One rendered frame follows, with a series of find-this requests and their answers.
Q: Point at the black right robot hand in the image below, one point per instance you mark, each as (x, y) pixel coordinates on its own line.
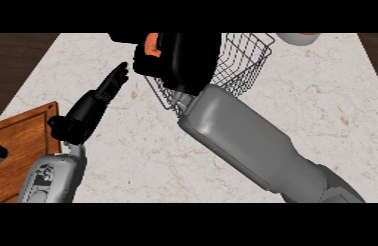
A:
(185, 58)

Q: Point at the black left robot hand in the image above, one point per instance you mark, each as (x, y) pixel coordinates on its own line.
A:
(83, 115)

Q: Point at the orange squash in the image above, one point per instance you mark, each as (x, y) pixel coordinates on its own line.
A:
(152, 45)

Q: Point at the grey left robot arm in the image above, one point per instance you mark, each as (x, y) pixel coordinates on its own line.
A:
(52, 176)

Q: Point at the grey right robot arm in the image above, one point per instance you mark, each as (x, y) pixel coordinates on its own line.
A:
(256, 146)

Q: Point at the brown wooden cutting board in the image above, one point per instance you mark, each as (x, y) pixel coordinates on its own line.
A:
(24, 150)

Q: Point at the dark object on board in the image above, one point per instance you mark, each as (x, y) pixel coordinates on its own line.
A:
(2, 152)

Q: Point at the pale grey round bowl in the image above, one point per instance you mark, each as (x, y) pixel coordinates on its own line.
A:
(297, 38)

